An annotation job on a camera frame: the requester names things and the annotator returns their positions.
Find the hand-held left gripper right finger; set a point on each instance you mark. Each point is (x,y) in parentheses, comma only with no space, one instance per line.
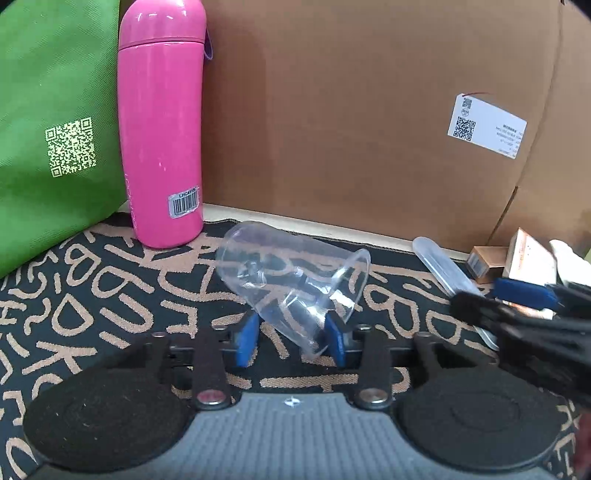
(334,340)

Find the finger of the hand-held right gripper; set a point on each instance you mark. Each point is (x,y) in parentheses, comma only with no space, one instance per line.
(489,311)
(521,290)

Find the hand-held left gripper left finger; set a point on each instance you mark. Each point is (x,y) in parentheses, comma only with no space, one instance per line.
(243,339)

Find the copper-coloured box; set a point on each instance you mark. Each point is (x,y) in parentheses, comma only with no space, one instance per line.
(531,256)

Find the clear plastic cup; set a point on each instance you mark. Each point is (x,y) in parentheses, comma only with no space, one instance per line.
(277,272)

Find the small brown box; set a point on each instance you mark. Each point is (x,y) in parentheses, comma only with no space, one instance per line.
(485,263)

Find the clear plastic tube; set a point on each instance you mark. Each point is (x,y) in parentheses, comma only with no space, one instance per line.
(438,270)

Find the black and tan patterned mat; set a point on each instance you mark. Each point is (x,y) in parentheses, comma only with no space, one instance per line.
(92,295)

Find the white shipping label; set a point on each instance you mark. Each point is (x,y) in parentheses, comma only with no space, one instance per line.
(487,127)

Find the pink bottle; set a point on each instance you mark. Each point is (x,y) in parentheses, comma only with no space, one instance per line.
(159,138)

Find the large cardboard box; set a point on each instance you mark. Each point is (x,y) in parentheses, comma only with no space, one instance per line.
(346,115)

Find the green fabric bag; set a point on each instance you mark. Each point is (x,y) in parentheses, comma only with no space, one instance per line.
(51,92)

